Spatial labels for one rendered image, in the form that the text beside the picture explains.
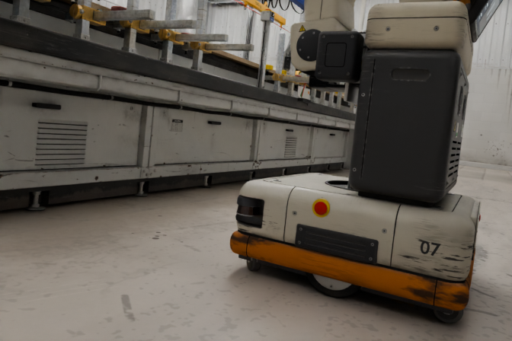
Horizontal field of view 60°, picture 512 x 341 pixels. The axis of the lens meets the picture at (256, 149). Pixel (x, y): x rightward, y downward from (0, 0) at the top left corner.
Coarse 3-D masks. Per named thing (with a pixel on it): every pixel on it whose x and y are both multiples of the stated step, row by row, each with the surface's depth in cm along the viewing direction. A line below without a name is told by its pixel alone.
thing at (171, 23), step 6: (114, 24) 198; (144, 24) 190; (150, 24) 188; (156, 24) 187; (162, 24) 185; (168, 24) 184; (174, 24) 182; (180, 24) 181; (186, 24) 180; (192, 24) 178
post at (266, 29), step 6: (264, 24) 296; (264, 30) 296; (264, 36) 297; (264, 42) 297; (264, 48) 297; (264, 54) 297; (264, 60) 298; (264, 66) 299; (258, 72) 299; (264, 72) 300; (258, 78) 299; (258, 84) 298
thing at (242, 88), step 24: (0, 24) 137; (24, 24) 144; (24, 48) 146; (48, 48) 152; (72, 48) 161; (96, 48) 170; (144, 72) 195; (168, 72) 209; (192, 72) 225; (240, 96) 278; (264, 96) 299; (288, 96) 333
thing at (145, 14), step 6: (66, 12) 176; (96, 12) 168; (102, 12) 167; (108, 12) 165; (114, 12) 164; (120, 12) 163; (126, 12) 161; (132, 12) 160; (138, 12) 159; (144, 12) 157; (150, 12) 157; (66, 18) 176; (72, 18) 174; (96, 18) 168; (102, 18) 167; (108, 18) 165; (114, 18) 164; (120, 18) 163; (126, 18) 162; (132, 18) 161; (138, 18) 160; (144, 18) 159; (150, 18) 158
